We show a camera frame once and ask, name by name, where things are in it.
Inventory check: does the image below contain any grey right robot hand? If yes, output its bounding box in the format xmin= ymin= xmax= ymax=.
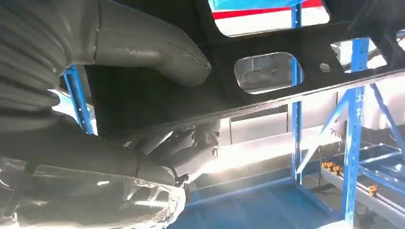
xmin=0 ymin=0 xmax=222 ymax=187

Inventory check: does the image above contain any blue metal shelf rack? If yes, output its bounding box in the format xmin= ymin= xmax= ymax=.
xmin=63 ymin=64 xmax=96 ymax=135
xmin=186 ymin=3 xmax=405 ymax=229
xmin=357 ymin=142 xmax=405 ymax=197

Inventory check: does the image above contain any clear plastic cover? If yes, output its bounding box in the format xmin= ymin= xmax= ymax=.
xmin=0 ymin=156 xmax=187 ymax=229

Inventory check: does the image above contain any grey metal rail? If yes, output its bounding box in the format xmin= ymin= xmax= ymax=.
xmin=320 ymin=166 xmax=405 ymax=227

